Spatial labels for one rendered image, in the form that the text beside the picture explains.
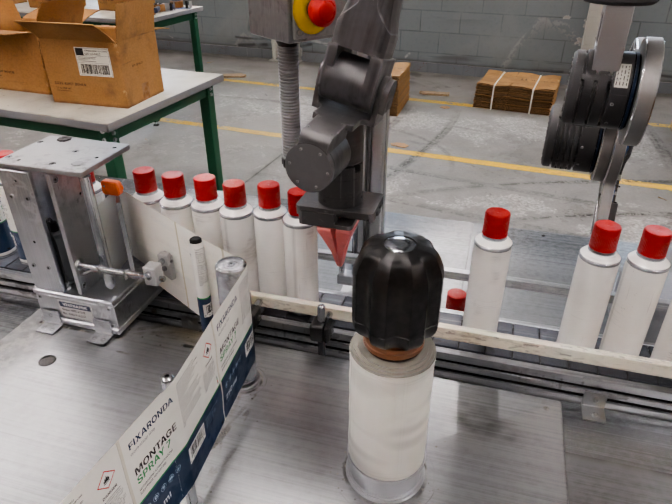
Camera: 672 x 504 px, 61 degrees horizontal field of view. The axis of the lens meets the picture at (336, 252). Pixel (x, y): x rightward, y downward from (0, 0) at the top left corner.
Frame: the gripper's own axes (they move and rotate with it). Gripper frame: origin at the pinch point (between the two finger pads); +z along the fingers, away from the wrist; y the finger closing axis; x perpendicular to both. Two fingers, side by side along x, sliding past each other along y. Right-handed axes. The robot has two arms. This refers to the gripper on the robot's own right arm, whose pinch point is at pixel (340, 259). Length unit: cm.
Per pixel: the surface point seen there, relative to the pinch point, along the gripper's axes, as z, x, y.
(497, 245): -2.8, 4.8, 20.5
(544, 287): 5.9, 9.8, 28.1
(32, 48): 5, 129, -166
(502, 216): -6.8, 5.5, 20.5
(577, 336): 9.7, 4.4, 33.0
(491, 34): 61, 542, -2
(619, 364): 11.4, 2.0, 38.5
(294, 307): 11.0, 1.7, -7.9
